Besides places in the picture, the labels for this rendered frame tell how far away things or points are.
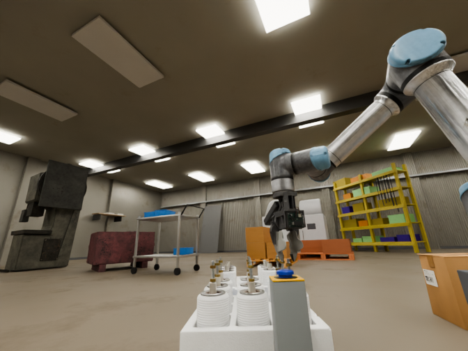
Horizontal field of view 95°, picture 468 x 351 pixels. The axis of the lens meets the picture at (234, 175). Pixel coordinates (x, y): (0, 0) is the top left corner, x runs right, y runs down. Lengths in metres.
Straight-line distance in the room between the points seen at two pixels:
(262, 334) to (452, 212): 9.63
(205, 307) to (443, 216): 9.60
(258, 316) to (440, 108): 0.71
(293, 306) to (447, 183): 9.85
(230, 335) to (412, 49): 0.88
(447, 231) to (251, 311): 9.48
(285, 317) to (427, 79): 0.68
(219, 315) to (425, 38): 0.92
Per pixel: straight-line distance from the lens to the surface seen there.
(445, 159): 10.49
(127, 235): 4.62
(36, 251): 6.24
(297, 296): 0.54
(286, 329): 0.55
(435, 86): 0.77
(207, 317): 0.71
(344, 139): 0.85
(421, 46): 0.80
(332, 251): 5.04
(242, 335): 0.69
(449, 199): 10.15
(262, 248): 3.87
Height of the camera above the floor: 0.39
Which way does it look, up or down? 17 degrees up
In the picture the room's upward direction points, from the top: 2 degrees counter-clockwise
